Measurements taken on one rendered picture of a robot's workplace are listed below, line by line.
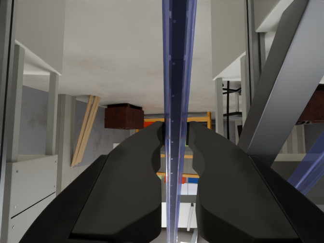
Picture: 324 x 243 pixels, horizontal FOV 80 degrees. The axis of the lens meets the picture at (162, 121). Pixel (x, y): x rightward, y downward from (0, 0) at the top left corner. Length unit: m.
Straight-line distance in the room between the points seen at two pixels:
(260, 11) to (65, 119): 4.37
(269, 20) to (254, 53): 0.44
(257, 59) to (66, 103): 4.17
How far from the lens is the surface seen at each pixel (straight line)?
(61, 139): 4.49
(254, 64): 0.64
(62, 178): 4.55
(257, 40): 0.69
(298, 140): 10.33
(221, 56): 0.98
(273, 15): 0.21
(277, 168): 0.80
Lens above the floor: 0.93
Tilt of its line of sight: 5 degrees down
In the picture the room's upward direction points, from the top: 180 degrees counter-clockwise
